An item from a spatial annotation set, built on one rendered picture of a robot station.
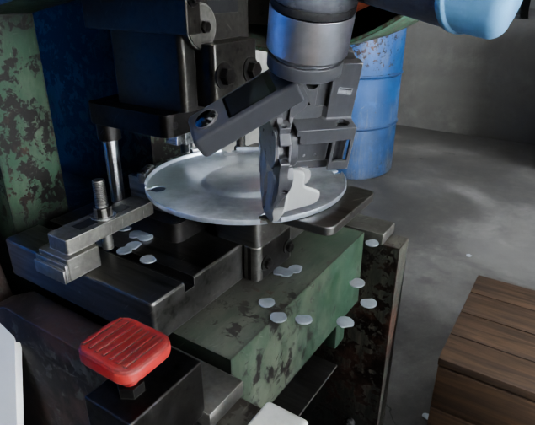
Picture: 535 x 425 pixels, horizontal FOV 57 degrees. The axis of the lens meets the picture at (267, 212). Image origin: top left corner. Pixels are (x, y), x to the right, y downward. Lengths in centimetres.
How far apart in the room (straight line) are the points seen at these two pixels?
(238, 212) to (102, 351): 26
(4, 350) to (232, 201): 43
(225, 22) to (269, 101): 26
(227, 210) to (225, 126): 18
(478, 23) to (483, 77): 358
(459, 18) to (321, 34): 11
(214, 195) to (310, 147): 21
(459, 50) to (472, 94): 33
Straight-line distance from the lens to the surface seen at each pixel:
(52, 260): 68
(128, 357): 45
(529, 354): 119
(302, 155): 52
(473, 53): 396
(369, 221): 94
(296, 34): 44
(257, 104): 47
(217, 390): 58
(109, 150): 77
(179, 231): 72
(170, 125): 67
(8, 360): 88
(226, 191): 68
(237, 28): 74
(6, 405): 93
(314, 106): 50
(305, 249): 83
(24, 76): 82
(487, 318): 126
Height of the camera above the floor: 105
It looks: 25 degrees down
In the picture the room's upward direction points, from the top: straight up
